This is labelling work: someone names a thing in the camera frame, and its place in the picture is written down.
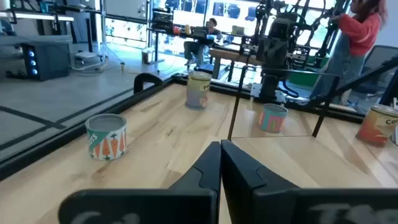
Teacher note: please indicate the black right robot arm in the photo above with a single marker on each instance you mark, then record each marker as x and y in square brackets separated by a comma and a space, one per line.
[269, 88]

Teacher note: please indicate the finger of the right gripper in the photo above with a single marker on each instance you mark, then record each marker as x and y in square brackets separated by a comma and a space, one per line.
[279, 56]
[265, 56]

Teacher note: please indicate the wooden side table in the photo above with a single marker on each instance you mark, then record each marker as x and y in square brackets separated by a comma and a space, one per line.
[231, 56]

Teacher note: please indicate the tall peaches can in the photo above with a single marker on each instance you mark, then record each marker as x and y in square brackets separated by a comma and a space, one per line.
[198, 91]

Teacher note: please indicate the white carrots can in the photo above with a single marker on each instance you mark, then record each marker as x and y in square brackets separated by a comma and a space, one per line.
[105, 140]

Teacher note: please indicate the white light bar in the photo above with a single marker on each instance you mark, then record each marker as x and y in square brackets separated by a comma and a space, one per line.
[37, 16]

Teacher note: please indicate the orange corn can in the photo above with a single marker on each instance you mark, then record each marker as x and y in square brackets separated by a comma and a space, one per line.
[376, 127]

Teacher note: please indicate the flat white box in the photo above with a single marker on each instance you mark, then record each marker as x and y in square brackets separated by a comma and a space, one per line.
[85, 55]

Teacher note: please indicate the person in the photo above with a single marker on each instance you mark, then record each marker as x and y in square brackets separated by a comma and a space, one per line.
[357, 40]
[200, 46]

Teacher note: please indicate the computer tower with blue lights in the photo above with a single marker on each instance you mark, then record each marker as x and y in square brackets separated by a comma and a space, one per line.
[46, 60]

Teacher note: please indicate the yellow cup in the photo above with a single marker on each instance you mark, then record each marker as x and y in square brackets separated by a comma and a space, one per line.
[187, 29]

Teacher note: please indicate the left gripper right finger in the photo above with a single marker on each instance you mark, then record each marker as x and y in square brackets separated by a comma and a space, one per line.
[280, 205]

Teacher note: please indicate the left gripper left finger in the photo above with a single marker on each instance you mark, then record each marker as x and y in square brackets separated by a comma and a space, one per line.
[140, 205]

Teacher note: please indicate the teal mandarin oranges can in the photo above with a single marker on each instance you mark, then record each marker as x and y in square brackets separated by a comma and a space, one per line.
[273, 119]

